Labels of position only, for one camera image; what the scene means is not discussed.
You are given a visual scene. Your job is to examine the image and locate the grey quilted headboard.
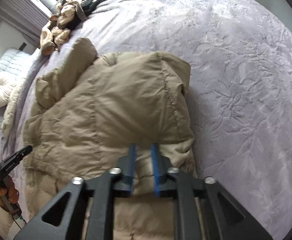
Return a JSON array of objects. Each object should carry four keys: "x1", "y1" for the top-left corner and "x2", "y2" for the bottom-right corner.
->
[{"x1": 0, "y1": 48, "x2": 32, "y2": 137}]

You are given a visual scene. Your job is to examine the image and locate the round cream cushion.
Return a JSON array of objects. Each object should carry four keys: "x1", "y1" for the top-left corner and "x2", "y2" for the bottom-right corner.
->
[{"x1": 0, "y1": 73, "x2": 17, "y2": 108}]

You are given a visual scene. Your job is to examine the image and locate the lavender bed quilt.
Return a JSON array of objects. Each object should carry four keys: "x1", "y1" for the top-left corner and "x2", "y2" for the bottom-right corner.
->
[{"x1": 0, "y1": 0, "x2": 292, "y2": 240}]

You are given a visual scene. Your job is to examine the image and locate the tan puffer jacket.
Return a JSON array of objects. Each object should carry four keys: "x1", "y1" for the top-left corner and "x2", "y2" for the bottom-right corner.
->
[{"x1": 23, "y1": 38, "x2": 195, "y2": 239}]

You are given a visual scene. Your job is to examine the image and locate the black garment on bed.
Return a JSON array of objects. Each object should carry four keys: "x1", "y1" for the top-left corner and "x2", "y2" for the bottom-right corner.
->
[{"x1": 80, "y1": 0, "x2": 106, "y2": 16}]

